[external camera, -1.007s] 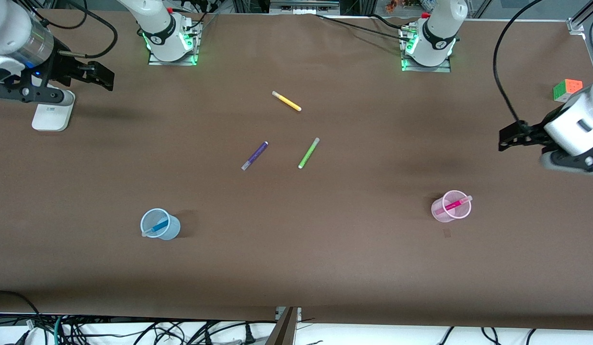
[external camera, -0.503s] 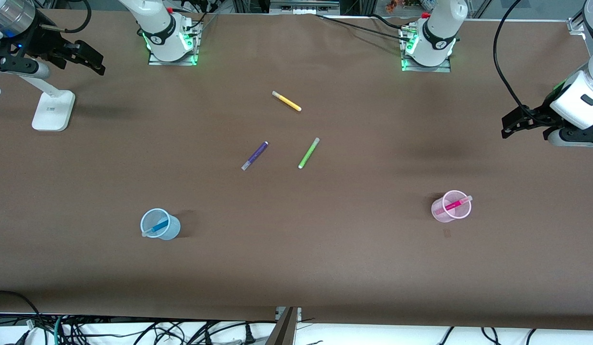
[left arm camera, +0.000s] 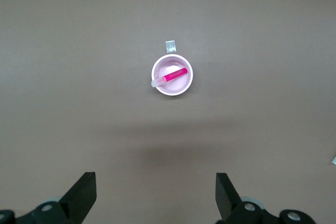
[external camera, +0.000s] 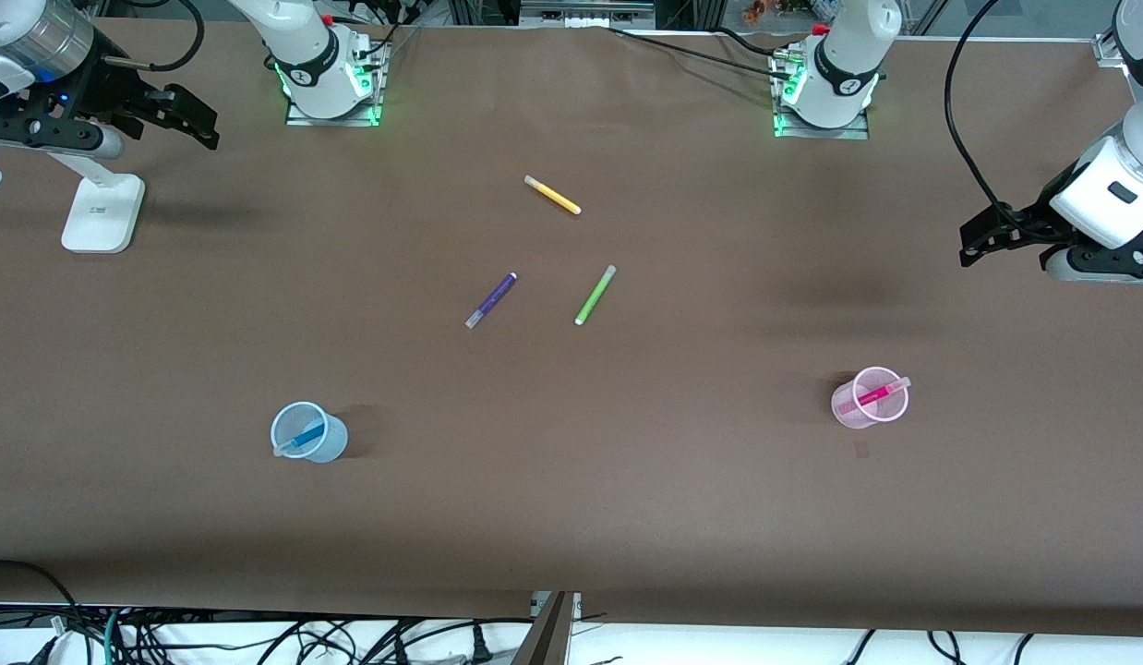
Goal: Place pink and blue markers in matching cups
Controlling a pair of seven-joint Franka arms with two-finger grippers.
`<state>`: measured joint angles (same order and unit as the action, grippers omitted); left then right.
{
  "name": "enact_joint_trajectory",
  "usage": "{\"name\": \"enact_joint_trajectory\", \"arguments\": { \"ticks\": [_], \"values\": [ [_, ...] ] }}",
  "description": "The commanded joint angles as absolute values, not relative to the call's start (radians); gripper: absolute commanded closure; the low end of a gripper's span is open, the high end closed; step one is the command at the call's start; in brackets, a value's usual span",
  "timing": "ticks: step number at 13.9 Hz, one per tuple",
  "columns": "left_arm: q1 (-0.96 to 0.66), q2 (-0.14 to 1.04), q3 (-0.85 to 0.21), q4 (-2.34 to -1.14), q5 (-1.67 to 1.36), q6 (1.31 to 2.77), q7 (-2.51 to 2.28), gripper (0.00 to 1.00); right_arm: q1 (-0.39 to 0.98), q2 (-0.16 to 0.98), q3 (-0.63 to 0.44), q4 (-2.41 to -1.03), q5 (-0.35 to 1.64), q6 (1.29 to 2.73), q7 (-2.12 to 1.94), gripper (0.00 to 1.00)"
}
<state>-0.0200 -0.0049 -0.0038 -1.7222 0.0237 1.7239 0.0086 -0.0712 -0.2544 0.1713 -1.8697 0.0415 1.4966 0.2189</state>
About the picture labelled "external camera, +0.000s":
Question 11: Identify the pink marker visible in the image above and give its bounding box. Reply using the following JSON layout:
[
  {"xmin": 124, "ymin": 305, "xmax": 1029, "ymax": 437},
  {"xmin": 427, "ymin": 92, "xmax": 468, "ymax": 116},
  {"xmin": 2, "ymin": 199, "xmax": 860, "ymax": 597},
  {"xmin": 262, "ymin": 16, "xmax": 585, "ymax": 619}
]
[{"xmin": 837, "ymin": 376, "xmax": 912, "ymax": 414}]

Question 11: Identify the blue marker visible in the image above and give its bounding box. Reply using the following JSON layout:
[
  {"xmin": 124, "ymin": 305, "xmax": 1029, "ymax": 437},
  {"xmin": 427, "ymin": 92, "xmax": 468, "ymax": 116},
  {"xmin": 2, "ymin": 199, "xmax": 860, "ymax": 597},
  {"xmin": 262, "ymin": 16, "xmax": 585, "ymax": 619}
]
[{"xmin": 273, "ymin": 420, "xmax": 328, "ymax": 458}]

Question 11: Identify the white plastic stand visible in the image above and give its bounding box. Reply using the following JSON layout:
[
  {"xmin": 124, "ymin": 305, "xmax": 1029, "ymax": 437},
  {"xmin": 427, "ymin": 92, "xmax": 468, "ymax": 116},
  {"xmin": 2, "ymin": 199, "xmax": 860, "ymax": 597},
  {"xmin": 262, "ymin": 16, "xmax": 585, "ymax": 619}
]
[{"xmin": 45, "ymin": 148, "xmax": 147, "ymax": 254}]

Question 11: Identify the pink plastic cup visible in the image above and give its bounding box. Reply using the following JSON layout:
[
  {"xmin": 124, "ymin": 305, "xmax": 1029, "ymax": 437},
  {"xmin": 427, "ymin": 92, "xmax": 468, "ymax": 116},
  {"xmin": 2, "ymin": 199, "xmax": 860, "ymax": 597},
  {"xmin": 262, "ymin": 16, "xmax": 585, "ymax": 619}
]
[{"xmin": 831, "ymin": 366, "xmax": 909, "ymax": 430}]

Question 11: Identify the blue plastic cup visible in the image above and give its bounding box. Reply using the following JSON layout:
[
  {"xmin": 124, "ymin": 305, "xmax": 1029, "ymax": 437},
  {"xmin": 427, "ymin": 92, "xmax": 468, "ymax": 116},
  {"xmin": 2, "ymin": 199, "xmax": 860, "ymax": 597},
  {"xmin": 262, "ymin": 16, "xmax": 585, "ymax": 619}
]
[{"xmin": 270, "ymin": 401, "xmax": 349, "ymax": 464}]

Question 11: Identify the purple marker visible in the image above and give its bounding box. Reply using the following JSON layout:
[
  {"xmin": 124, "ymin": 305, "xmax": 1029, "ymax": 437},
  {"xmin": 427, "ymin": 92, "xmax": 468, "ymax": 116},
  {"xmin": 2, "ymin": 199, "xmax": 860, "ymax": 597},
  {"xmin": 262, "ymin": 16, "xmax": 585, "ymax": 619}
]
[{"xmin": 465, "ymin": 272, "xmax": 518, "ymax": 330}]

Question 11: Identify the yellow marker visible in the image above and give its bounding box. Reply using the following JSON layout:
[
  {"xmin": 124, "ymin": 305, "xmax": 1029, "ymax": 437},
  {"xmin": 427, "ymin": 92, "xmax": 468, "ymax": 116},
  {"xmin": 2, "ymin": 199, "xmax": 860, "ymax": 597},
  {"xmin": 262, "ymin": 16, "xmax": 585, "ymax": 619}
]
[{"xmin": 524, "ymin": 175, "xmax": 582, "ymax": 215}]

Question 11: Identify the green marker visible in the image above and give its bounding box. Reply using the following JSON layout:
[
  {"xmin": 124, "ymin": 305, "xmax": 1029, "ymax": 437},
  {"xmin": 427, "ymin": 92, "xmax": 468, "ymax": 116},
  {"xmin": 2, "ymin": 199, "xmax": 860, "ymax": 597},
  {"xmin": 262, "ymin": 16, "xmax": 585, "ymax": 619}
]
[{"xmin": 574, "ymin": 265, "xmax": 618, "ymax": 326}]

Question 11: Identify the grey metal box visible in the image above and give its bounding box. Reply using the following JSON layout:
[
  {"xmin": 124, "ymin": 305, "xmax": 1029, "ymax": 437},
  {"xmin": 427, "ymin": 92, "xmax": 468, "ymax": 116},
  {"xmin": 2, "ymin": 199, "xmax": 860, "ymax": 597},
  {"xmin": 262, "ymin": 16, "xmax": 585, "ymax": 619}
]
[{"xmin": 520, "ymin": 0, "xmax": 656, "ymax": 30}]

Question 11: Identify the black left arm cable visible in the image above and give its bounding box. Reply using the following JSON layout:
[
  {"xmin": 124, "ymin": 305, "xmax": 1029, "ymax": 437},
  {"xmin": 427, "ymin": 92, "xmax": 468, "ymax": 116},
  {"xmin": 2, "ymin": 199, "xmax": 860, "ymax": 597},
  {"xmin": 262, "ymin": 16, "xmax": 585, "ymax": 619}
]
[{"xmin": 944, "ymin": 0, "xmax": 1043, "ymax": 228}]

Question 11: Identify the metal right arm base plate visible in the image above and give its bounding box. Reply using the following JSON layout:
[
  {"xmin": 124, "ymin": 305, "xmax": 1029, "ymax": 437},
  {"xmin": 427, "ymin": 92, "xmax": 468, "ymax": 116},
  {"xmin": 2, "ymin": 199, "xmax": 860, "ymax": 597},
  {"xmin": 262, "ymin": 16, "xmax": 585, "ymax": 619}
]
[{"xmin": 284, "ymin": 35, "xmax": 389, "ymax": 127}]

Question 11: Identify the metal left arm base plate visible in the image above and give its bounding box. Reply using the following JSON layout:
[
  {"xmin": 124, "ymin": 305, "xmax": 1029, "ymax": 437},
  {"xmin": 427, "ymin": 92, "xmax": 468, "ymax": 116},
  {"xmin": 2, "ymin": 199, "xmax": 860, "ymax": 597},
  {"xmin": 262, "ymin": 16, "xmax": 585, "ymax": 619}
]
[{"xmin": 771, "ymin": 48, "xmax": 871, "ymax": 140}]

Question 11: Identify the black cable across table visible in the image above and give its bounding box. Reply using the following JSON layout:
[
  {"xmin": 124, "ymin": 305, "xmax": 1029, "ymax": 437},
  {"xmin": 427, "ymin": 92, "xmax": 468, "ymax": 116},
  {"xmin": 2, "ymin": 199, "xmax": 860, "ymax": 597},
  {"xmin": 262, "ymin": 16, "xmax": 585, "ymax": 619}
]
[{"xmin": 608, "ymin": 26, "xmax": 796, "ymax": 79}]

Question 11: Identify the black looped floor cable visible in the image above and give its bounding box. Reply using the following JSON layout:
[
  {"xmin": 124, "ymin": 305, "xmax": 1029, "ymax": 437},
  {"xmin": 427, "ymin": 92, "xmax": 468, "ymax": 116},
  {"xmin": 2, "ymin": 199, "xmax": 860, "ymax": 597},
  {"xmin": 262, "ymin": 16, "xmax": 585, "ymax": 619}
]
[{"xmin": 0, "ymin": 559, "xmax": 85, "ymax": 665}]

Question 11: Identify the aluminium frame post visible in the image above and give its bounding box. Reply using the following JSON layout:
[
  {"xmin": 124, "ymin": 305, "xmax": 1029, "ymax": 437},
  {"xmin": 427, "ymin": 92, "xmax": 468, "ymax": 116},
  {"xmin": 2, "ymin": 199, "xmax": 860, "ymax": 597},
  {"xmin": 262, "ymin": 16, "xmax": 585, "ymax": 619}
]
[{"xmin": 511, "ymin": 591, "xmax": 574, "ymax": 665}]

